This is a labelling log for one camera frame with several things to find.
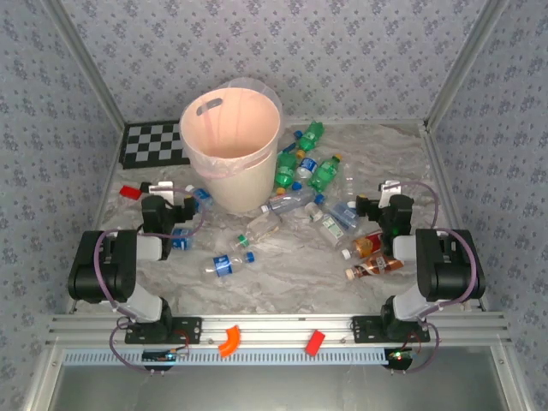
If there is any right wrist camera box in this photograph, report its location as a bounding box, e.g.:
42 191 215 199
378 180 404 207

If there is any small circuit board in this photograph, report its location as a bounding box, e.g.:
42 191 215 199
142 348 190 365
384 348 415 364

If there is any bluish square clear bottle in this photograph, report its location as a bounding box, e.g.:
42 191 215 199
329 200 361 233

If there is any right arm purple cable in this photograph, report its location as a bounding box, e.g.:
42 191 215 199
396 181 483 374

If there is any translucent pink bin liner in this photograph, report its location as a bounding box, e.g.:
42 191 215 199
178 76 283 179

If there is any slotted grey cable duct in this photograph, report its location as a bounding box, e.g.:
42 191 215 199
63 347 391 366

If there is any clear bottle green cap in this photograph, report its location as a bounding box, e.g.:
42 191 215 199
229 212 283 252

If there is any green plastic soda bottle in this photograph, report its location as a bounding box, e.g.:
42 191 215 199
298 121 325 158
307 153 343 194
275 152 300 196

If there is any small clear bottle blue label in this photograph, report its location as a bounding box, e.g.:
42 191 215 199
296 157 319 180

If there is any clear bottle green white label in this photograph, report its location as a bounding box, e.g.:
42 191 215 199
304 201 346 250

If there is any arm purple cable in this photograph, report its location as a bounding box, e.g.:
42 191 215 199
396 181 483 374
94 184 206 374

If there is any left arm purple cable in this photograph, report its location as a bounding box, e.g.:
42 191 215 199
94 184 206 374

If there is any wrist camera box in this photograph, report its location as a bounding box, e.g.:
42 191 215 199
147 181 176 206
378 180 404 207

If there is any aluminium frame post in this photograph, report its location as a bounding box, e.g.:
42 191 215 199
426 0 511 129
42 0 128 128

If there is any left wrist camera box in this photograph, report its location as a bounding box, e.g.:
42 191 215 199
147 181 176 206

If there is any aluminium frame leg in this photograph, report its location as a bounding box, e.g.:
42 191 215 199
19 345 66 411
490 344 534 411

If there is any aluminium table side rail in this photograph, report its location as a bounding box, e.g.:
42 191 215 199
420 122 490 313
92 123 128 235

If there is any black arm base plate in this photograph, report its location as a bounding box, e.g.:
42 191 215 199
351 315 432 344
124 316 203 346

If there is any aluminium mounting rail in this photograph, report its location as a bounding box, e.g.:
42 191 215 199
45 313 514 347

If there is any black white checkerboard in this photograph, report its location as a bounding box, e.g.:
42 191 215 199
118 122 192 171

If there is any orange curved plastic piece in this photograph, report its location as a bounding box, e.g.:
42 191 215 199
217 325 242 358

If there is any cream plastic bin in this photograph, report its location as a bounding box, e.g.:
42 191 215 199
178 86 283 215

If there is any grey metal sheet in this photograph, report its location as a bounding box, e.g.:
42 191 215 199
54 363 504 411

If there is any amber tea bottle red label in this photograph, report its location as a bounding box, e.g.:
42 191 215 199
341 230 385 260

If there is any large clear bottle white cap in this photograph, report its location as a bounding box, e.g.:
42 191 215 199
259 188 318 216

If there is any amber tea bottle brown label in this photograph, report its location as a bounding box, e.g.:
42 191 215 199
344 253 406 281

